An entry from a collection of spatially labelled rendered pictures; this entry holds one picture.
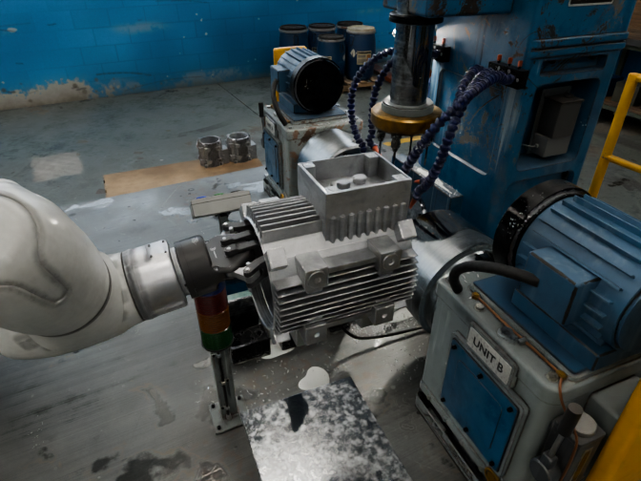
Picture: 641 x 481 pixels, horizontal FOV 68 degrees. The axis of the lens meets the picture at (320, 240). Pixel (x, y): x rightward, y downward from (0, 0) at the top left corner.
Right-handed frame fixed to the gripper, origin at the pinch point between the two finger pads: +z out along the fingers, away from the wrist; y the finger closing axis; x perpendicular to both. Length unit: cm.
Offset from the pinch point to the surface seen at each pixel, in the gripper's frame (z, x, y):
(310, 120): 33, 25, 96
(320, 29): 216, 95, 545
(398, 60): 39, -4, 48
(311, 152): 26, 29, 81
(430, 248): 28.6, 26.5, 17.0
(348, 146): 35, 25, 71
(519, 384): 22.4, 28.3, -17.2
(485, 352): 21.2, 27.1, -10.6
